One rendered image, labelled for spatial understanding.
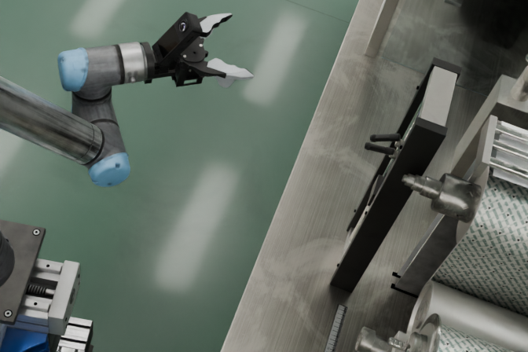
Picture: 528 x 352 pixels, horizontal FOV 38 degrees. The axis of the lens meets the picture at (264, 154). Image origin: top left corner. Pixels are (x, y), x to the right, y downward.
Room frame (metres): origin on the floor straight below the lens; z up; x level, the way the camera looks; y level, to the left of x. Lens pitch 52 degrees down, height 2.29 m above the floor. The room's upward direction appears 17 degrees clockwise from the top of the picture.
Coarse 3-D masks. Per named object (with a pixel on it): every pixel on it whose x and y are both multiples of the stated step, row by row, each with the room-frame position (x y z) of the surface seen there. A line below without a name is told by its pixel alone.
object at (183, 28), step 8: (184, 16) 1.01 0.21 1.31; (192, 16) 1.01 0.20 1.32; (176, 24) 1.00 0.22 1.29; (184, 24) 0.99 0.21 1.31; (192, 24) 0.99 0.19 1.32; (168, 32) 1.00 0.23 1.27; (176, 32) 0.99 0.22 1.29; (184, 32) 0.98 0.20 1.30; (192, 32) 0.98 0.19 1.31; (200, 32) 0.99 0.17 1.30; (160, 40) 0.99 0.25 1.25; (168, 40) 0.99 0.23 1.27; (176, 40) 0.98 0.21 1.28; (184, 40) 0.98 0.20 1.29; (192, 40) 0.99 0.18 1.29; (152, 48) 0.99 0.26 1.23; (160, 48) 0.98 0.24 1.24; (168, 48) 0.97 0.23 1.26; (176, 48) 0.97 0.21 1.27; (184, 48) 0.98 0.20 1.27; (160, 56) 0.97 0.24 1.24; (168, 56) 0.97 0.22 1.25; (176, 56) 0.97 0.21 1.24; (168, 64) 0.97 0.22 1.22
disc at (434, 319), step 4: (432, 316) 0.58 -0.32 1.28; (436, 316) 0.57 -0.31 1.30; (428, 320) 0.58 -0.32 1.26; (432, 320) 0.57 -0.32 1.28; (436, 320) 0.56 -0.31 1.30; (440, 320) 0.56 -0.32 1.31; (424, 324) 0.58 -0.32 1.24; (436, 324) 0.55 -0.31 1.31; (440, 324) 0.55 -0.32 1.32; (436, 328) 0.54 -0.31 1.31; (440, 328) 0.54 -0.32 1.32; (436, 332) 0.53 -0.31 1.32; (440, 332) 0.53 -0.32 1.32; (436, 336) 0.52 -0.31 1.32; (436, 340) 0.52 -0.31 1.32; (432, 344) 0.52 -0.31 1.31; (436, 344) 0.51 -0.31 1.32; (432, 348) 0.51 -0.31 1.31; (436, 348) 0.51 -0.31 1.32
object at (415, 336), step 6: (414, 336) 0.54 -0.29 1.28; (420, 336) 0.54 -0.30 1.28; (426, 336) 0.54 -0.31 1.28; (408, 342) 0.54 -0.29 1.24; (414, 342) 0.53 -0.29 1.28; (420, 342) 0.53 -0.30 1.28; (426, 342) 0.53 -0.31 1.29; (408, 348) 0.53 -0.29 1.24; (414, 348) 0.51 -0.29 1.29; (420, 348) 0.52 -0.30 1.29; (426, 348) 0.52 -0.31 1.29
